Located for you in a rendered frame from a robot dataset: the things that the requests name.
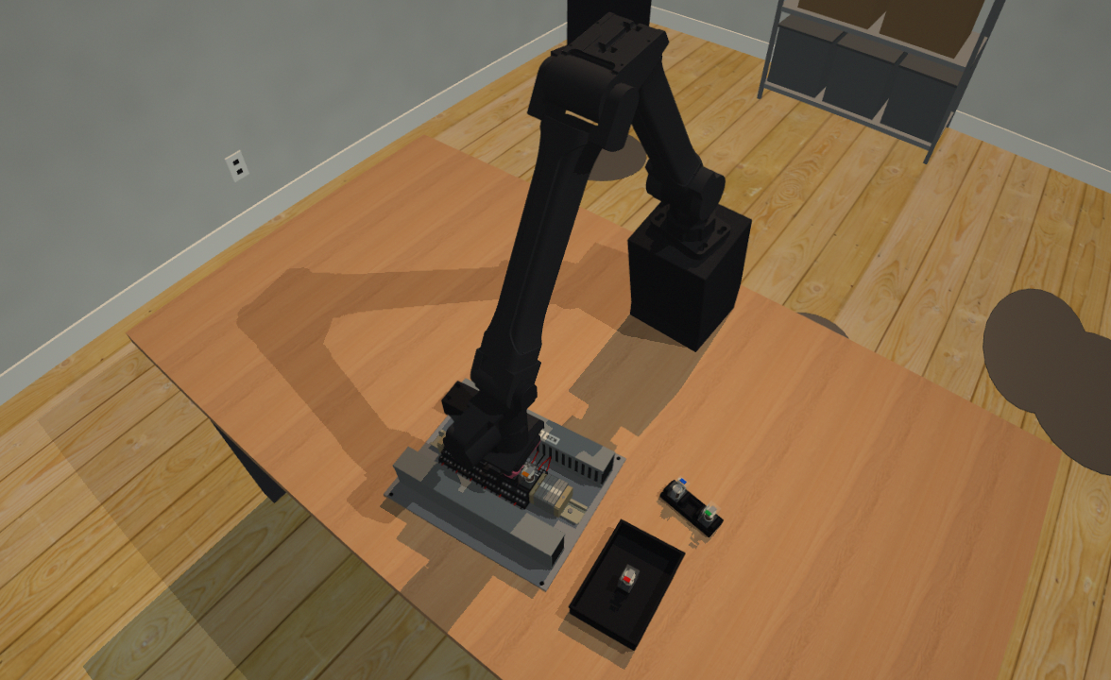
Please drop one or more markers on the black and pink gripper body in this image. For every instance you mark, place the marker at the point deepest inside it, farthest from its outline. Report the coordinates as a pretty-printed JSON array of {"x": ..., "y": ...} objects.
[{"x": 515, "y": 448}]

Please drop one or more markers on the black rectangular rack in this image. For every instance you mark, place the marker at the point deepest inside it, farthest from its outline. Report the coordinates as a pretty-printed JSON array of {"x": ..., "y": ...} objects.
[{"x": 689, "y": 507}]

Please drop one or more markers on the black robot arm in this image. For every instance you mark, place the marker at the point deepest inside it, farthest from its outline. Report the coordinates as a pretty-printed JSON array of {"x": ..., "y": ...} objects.
[{"x": 568, "y": 149}]

